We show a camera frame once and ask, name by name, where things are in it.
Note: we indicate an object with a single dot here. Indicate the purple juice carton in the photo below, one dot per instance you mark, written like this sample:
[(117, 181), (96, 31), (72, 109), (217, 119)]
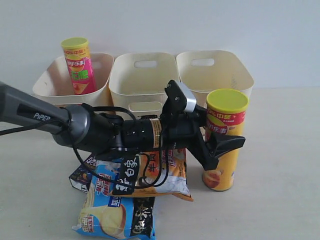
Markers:
[(81, 178)]

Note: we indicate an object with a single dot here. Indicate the middle cream bin square mark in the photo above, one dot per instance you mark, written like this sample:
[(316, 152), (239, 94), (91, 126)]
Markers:
[(137, 81)]

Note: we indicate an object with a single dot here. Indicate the yellow Lay's chips can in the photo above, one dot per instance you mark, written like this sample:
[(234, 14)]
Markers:
[(226, 111)]

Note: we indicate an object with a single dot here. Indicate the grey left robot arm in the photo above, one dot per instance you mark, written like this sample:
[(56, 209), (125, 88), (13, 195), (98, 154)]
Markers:
[(99, 130)]

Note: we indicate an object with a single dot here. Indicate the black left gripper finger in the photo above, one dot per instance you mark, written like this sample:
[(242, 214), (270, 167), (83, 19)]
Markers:
[(230, 143), (201, 113)]

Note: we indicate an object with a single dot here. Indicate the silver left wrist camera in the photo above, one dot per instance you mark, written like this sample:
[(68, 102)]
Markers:
[(180, 97)]

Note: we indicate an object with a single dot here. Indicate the right cream bin circle mark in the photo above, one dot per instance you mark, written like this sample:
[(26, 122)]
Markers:
[(208, 70)]

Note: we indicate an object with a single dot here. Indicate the orange instant noodle bag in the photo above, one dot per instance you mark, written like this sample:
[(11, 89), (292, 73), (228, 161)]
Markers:
[(149, 175)]

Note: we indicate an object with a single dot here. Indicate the pink Lay's chips can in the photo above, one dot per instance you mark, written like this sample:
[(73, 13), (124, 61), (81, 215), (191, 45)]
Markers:
[(77, 56)]

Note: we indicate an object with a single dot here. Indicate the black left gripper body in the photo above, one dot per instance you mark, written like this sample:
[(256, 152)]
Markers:
[(182, 131)]

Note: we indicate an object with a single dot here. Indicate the blue instant noodle bag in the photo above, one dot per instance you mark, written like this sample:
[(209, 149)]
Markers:
[(115, 217)]

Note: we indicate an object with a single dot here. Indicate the left cream bin triangle mark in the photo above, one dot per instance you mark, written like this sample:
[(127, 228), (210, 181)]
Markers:
[(54, 85)]

